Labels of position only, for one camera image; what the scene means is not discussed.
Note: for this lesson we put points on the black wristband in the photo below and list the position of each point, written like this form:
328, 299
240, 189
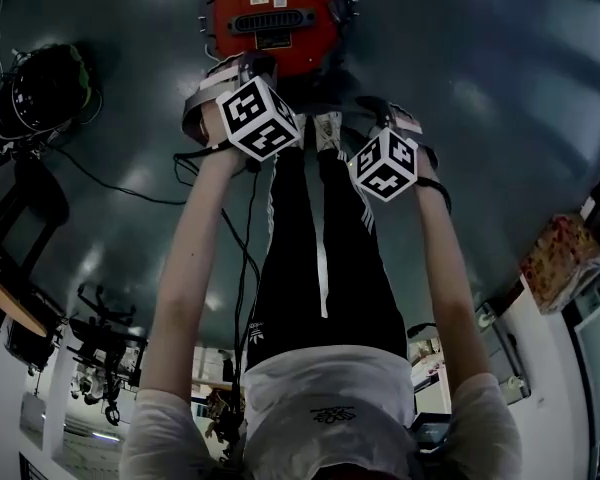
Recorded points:
437, 188

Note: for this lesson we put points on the black frame chair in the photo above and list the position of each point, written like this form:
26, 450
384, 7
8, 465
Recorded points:
25, 218

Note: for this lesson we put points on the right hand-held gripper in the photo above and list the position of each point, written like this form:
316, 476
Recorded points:
385, 165

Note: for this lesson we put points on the black striped trousers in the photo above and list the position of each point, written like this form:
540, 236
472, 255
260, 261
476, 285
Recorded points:
300, 268

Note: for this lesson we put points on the white t-shirt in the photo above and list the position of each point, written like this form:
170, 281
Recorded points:
330, 408

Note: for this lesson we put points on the person's left forearm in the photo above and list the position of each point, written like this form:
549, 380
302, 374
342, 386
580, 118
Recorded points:
195, 268

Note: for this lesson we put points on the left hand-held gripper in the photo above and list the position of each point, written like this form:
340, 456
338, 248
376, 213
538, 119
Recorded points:
260, 123

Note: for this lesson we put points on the black office chair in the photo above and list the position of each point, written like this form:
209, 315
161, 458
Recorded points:
105, 348

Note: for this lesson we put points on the red round vacuum cleaner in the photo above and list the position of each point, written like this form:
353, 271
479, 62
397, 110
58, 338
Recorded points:
275, 50

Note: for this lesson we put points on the colourful wrapped packet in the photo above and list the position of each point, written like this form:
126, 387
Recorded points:
562, 263

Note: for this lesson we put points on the person's right forearm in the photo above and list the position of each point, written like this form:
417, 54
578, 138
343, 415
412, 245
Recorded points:
445, 278

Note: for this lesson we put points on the wooden desk top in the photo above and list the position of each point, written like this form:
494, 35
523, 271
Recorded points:
10, 298

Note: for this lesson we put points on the white shoe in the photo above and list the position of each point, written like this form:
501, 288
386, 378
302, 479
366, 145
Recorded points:
327, 130
301, 130

